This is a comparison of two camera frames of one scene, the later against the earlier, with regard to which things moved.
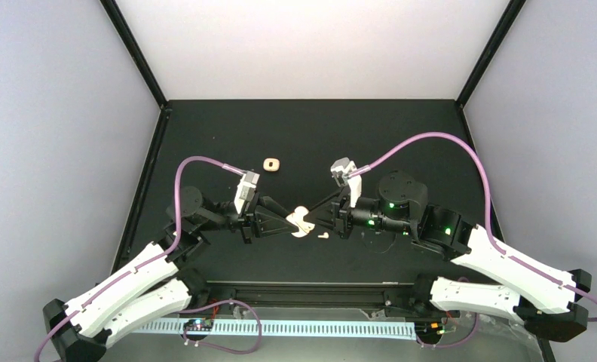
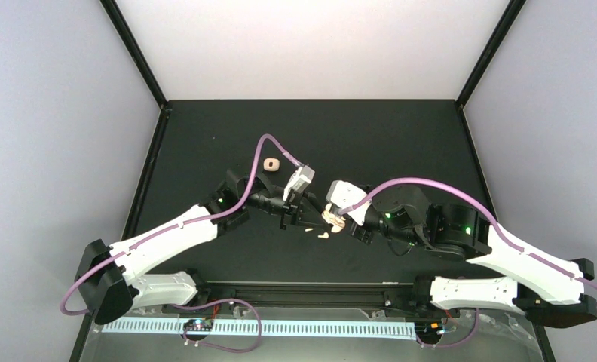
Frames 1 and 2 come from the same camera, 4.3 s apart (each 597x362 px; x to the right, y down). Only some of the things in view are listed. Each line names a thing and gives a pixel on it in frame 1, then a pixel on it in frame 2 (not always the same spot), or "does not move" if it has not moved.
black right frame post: (507, 20) does not move
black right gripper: (337, 219) to (362, 236)
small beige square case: (271, 164) does not move
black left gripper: (249, 222) to (292, 210)
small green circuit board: (199, 324) does not move
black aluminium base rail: (395, 299) does not move
